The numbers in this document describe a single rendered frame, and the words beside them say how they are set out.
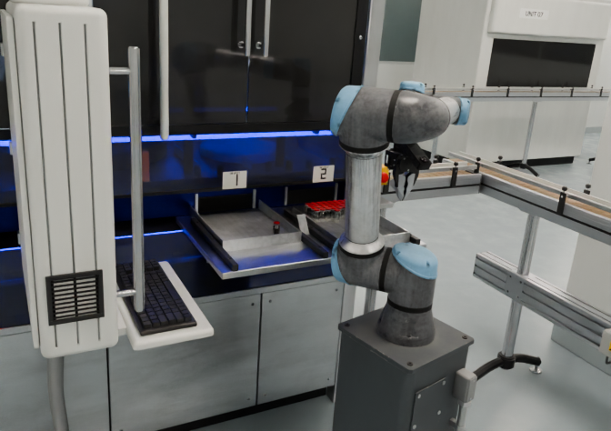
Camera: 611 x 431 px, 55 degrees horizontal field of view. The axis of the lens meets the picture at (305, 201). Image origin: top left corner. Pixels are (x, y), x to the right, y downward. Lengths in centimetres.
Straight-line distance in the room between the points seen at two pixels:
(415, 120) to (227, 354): 130
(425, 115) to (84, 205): 74
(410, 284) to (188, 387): 109
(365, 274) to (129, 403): 109
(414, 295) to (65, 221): 82
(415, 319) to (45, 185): 91
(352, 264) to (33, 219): 74
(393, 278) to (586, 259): 188
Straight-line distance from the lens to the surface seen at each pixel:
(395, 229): 200
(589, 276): 325
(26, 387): 215
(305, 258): 174
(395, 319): 153
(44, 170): 129
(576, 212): 246
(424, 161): 176
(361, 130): 130
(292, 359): 241
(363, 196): 139
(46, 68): 125
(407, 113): 127
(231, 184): 199
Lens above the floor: 157
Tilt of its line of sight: 18 degrees down
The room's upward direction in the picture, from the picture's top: 4 degrees clockwise
